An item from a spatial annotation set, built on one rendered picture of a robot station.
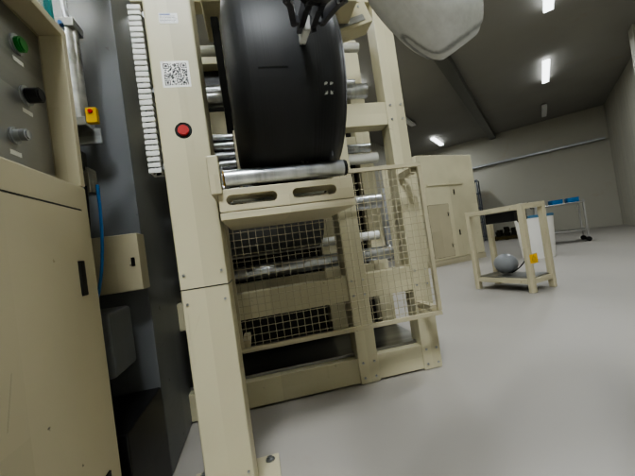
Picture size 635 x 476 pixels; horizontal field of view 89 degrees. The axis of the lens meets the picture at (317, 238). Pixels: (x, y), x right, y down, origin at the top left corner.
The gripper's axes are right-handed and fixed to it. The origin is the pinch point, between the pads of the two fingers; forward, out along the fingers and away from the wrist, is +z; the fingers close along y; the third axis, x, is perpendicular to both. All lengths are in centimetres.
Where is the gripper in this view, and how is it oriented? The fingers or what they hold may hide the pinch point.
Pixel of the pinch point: (303, 30)
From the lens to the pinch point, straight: 87.2
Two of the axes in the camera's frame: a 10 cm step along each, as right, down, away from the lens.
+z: -2.0, -1.0, 9.7
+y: -9.7, 1.3, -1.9
